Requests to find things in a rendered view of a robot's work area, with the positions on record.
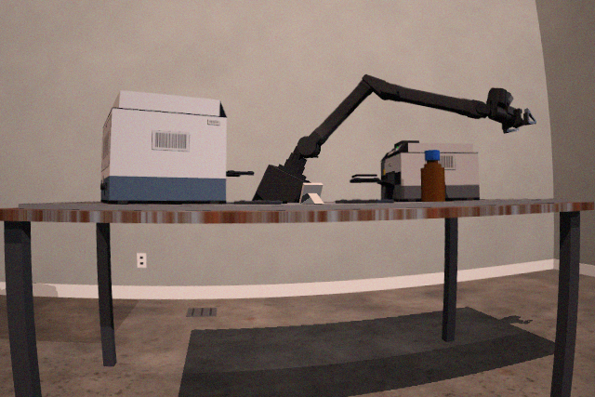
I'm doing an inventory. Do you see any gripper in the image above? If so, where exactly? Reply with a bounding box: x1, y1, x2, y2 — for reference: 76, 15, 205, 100
500, 108, 536, 134

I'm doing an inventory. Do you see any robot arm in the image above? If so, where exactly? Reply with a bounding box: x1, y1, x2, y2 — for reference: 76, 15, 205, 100
278, 74, 517, 180

